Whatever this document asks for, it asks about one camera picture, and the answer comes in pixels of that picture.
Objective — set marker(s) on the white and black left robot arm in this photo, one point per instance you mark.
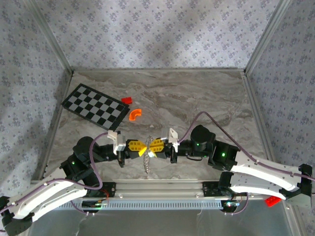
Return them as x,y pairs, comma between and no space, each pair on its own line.
49,194

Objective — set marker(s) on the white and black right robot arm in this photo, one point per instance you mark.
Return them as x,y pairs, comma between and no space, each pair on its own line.
258,169

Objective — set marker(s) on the orange curved plastic piece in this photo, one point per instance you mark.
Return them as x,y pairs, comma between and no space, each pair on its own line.
134,115

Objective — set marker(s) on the black and grey checkerboard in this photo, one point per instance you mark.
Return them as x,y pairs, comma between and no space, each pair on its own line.
93,105

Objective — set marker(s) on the small red toy brick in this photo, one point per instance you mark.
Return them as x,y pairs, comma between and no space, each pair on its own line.
127,100

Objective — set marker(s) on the grey metal panel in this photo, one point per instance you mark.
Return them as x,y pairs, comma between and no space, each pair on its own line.
160,223

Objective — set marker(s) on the large red toy brick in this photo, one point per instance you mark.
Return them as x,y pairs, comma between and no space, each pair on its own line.
272,200

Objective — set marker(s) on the aluminium left side rail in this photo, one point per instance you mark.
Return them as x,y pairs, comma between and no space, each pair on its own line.
53,130

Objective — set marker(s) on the aluminium mounting rail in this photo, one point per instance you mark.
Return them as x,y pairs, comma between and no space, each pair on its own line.
160,186

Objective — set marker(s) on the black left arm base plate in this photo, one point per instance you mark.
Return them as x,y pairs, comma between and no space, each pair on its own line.
110,189

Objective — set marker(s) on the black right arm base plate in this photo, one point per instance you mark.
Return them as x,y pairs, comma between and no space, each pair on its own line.
209,189

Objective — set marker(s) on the aluminium right side rail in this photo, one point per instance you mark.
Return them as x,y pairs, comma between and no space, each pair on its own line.
256,110

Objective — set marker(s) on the aluminium back rail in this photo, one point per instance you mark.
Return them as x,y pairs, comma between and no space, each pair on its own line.
160,70

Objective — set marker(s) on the aluminium left corner post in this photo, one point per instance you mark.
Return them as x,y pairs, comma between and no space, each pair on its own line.
52,37

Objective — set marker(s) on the aluminium corner post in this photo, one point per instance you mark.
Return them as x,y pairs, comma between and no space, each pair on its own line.
52,37
267,37

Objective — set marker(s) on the aluminium right corner post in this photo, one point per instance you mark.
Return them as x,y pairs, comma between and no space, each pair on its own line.
267,37

